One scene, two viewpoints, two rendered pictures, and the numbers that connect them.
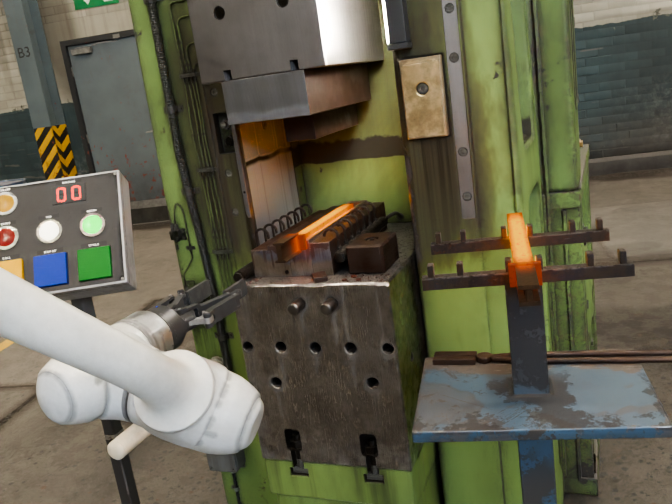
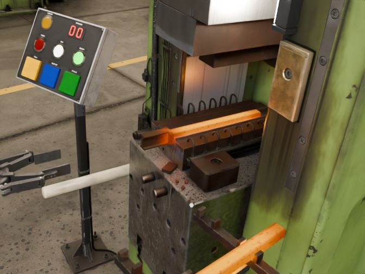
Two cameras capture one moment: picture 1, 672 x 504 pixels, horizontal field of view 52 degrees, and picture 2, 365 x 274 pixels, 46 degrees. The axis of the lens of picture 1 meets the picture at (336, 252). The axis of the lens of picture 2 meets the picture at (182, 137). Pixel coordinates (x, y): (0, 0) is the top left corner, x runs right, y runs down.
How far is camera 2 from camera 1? 0.87 m
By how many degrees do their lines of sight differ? 34
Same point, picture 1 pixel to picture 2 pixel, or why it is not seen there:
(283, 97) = (182, 33)
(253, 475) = not seen: hidden behind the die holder
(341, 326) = (167, 207)
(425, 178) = (272, 141)
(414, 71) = (287, 56)
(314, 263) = (175, 155)
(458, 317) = not seen: hidden behind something
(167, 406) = not seen: outside the picture
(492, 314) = (282, 261)
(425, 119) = (282, 99)
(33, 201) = (58, 27)
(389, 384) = (180, 260)
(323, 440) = (149, 256)
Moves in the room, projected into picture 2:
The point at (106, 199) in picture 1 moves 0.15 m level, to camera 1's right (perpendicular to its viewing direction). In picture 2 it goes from (91, 45) to (124, 56)
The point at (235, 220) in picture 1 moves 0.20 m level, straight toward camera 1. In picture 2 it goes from (172, 88) to (142, 110)
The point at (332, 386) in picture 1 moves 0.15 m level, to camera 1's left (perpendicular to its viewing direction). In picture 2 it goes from (157, 234) to (123, 213)
